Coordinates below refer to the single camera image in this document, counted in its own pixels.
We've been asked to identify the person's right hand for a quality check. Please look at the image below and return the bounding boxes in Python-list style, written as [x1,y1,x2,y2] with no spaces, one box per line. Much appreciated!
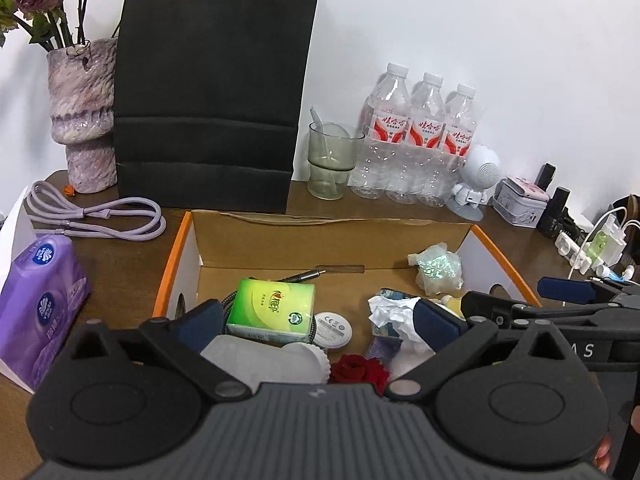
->
[592,402,640,476]

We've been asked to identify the white tissue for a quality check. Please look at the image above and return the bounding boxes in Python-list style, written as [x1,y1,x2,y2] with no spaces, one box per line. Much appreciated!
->
[367,295,436,381]

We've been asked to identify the white charger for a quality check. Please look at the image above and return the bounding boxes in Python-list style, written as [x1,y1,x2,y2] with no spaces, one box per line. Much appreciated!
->
[595,212,628,263]

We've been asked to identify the round white device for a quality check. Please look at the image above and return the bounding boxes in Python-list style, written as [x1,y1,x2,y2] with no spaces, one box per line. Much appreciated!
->
[314,311,351,348]

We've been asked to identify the red rose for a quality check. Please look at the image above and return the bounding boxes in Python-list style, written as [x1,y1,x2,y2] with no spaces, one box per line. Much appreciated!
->
[330,354,392,386]

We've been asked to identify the glass cup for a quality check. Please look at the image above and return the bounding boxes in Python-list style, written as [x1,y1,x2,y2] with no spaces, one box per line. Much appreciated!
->
[307,122,366,200]

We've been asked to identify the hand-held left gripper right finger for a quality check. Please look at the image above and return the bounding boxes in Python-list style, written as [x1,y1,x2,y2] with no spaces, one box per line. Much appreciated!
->
[386,300,568,401]

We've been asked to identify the white fluted lid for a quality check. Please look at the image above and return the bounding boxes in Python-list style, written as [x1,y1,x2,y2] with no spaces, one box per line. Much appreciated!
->
[280,342,331,385]

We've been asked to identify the red label water bottle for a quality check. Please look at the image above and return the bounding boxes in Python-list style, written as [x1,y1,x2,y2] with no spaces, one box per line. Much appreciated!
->
[350,62,411,200]
[420,84,476,208]
[387,72,446,206]

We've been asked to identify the clear plastic spoon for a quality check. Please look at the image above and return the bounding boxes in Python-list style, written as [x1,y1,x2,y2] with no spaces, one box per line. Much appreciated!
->
[310,106,333,161]

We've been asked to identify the black bottle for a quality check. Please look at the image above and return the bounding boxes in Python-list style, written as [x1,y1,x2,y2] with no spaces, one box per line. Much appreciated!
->
[540,186,572,238]

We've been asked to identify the orange cardboard box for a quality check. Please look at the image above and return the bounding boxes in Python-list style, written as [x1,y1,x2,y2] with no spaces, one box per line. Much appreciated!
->
[152,210,543,343]

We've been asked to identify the iridescent plastic bag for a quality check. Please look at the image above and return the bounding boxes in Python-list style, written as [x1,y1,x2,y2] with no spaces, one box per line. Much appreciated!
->
[407,242,466,296]

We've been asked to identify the green tissue pack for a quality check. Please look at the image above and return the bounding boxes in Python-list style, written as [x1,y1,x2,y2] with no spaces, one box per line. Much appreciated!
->
[226,277,317,343]

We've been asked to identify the dark pen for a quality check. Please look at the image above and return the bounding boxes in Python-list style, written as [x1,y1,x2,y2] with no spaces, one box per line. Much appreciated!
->
[277,269,326,283]

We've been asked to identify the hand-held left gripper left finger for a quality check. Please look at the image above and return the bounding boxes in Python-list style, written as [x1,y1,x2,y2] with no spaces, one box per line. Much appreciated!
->
[70,300,251,401]

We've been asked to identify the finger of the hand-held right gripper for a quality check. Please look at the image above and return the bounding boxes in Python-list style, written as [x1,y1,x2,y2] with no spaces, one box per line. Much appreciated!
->
[537,277,640,306]
[461,291,640,332]

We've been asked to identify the black paper bag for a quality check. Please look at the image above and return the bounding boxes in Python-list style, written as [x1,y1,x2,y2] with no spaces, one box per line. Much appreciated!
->
[114,0,323,213]

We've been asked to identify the purple tissue pack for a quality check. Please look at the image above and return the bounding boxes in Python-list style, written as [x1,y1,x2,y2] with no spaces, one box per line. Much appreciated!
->
[0,185,92,392]

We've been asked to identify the purple lanyard cord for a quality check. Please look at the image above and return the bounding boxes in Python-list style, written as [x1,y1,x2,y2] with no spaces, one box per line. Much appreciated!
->
[25,180,167,241]

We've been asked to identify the white robot speaker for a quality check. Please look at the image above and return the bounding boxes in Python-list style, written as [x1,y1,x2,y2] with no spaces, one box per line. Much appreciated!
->
[447,144,502,220]

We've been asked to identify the small white pink box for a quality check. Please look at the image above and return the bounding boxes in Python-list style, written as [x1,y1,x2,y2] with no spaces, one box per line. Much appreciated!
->
[492,180,548,231]

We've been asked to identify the translucent white container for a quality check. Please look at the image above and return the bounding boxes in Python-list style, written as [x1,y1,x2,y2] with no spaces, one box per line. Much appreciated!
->
[200,335,301,392]

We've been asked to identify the pink device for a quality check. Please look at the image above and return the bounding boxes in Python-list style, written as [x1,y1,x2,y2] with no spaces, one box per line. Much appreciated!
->
[505,177,546,197]

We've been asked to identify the purple mottled vase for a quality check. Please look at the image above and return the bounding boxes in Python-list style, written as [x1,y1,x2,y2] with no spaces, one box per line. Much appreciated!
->
[47,37,118,194]

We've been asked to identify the white power strip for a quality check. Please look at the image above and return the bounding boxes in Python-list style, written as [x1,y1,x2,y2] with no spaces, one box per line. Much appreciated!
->
[555,230,601,273]

